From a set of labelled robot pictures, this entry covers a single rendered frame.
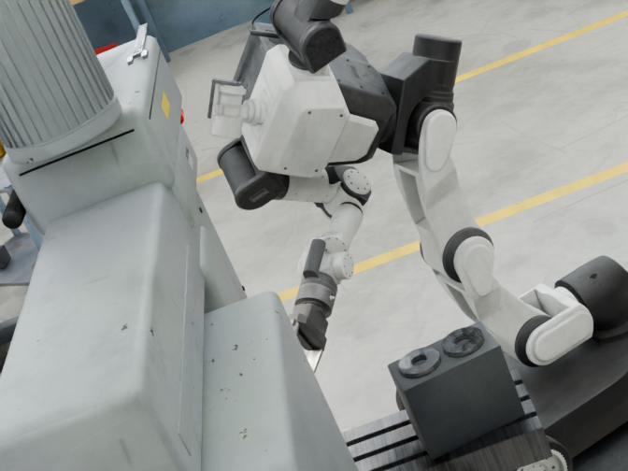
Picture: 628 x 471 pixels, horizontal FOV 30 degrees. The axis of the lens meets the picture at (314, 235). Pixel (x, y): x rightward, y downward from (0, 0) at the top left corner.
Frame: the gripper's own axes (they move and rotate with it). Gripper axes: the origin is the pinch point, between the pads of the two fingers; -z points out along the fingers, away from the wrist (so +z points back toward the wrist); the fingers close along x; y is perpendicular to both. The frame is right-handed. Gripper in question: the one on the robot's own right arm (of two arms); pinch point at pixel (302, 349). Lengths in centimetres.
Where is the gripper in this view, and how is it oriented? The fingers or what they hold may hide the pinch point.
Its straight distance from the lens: 262.5
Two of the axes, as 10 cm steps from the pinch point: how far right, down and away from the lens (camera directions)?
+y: 8.4, -1.5, -5.1
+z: 2.2, -7.7, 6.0
